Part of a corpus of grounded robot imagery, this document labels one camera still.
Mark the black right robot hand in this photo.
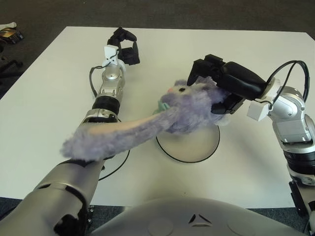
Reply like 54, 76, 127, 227
186, 54, 268, 116

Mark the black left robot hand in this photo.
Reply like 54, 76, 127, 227
107, 27, 141, 66

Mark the purple plush bunny doll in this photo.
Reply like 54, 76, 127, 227
61, 77, 231, 163

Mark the white plate with black rim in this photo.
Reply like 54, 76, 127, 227
155, 124, 221, 163

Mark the black office chair base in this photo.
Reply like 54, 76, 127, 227
0, 44, 24, 79

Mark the black and gold package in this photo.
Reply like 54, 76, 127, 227
0, 27, 25, 44

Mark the grey robot torso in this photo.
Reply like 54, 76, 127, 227
91, 198, 306, 236

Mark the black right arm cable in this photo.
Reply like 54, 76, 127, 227
268, 60, 311, 109

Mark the black metal bracket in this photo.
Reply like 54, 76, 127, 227
86, 205, 95, 222

